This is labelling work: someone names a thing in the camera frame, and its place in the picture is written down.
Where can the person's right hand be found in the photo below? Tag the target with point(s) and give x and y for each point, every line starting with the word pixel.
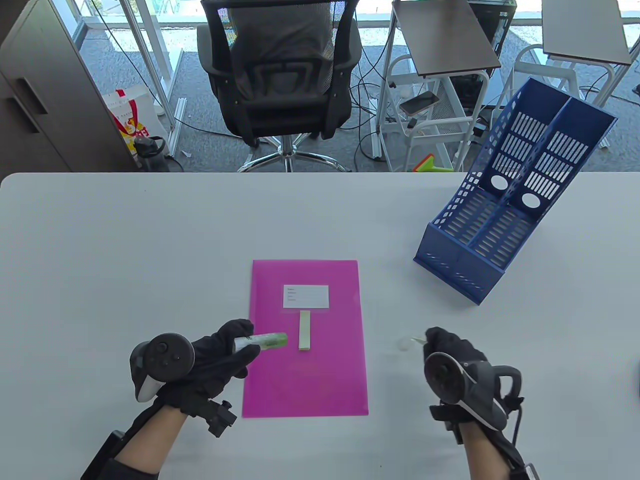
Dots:
pixel 452 344

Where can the person's left hand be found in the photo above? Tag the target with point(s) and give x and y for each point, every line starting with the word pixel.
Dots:
pixel 215 360

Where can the black handheld controller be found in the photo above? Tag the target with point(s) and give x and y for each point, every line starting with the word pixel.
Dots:
pixel 465 385
pixel 167 357

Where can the green glue stick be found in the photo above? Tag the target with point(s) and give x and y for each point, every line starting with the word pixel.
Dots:
pixel 265 341

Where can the pad of green sticky notes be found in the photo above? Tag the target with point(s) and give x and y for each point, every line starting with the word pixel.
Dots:
pixel 304 332

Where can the pink L-shaped folder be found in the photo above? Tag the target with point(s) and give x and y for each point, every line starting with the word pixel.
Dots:
pixel 310 385

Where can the clear glue stick cap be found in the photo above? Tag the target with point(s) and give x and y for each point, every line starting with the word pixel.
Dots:
pixel 403 344

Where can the blue plastic file rack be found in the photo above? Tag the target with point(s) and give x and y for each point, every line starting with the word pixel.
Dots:
pixel 460 272

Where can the black wrist sensor box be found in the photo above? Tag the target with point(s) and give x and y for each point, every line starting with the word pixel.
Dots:
pixel 531 472
pixel 102 455

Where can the green and red plastic tool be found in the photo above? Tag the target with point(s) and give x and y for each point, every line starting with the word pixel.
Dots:
pixel 431 166

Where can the white power strip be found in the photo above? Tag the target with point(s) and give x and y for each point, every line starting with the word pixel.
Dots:
pixel 377 146

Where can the black water bottle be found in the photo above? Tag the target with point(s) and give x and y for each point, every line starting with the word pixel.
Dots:
pixel 150 155

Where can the white rolling cart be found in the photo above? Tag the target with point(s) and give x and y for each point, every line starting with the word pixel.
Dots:
pixel 450 125

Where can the black smartphone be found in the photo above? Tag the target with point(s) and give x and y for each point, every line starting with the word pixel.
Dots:
pixel 419 103

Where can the red and white shopping bag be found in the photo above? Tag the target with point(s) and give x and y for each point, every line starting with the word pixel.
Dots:
pixel 131 120

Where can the black mesh office chair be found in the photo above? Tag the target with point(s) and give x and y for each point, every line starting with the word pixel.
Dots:
pixel 280 107

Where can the brown-top side table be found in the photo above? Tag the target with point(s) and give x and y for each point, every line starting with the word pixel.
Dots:
pixel 445 40
pixel 585 30

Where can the tall storage cabinet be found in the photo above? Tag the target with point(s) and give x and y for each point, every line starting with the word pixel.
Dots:
pixel 50 100

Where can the black computer tower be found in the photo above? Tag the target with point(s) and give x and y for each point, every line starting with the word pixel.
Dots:
pixel 500 25

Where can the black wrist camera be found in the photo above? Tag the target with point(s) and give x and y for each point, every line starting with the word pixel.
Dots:
pixel 220 417
pixel 447 417

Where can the white metal table frame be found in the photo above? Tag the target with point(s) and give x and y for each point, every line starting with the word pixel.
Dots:
pixel 176 125

